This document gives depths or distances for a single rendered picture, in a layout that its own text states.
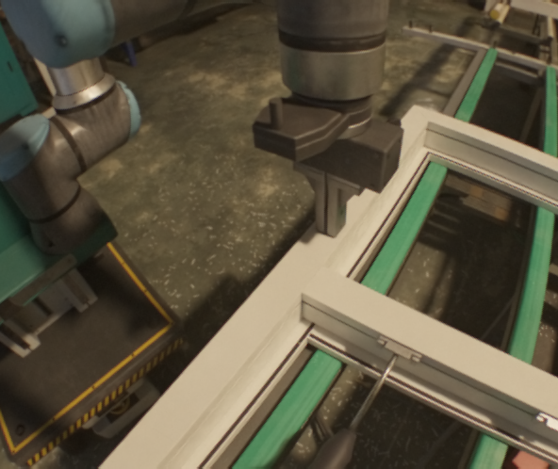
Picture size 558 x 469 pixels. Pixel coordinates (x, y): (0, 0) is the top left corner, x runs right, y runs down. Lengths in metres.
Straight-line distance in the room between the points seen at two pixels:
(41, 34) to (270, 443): 0.41
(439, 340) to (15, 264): 0.89
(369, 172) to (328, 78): 0.10
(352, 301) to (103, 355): 0.93
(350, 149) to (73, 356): 1.09
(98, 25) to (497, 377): 0.44
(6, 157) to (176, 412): 0.59
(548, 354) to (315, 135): 0.73
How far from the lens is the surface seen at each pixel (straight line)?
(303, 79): 0.30
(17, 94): 3.90
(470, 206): 1.48
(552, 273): 0.99
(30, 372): 1.33
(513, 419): 0.44
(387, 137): 0.34
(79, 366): 1.22
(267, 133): 0.28
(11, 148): 0.79
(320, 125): 0.28
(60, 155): 0.81
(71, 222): 0.86
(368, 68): 0.29
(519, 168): 0.69
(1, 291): 0.95
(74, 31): 0.26
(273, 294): 0.40
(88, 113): 0.81
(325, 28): 0.27
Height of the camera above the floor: 1.27
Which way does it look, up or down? 48 degrees down
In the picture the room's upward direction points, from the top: 4 degrees counter-clockwise
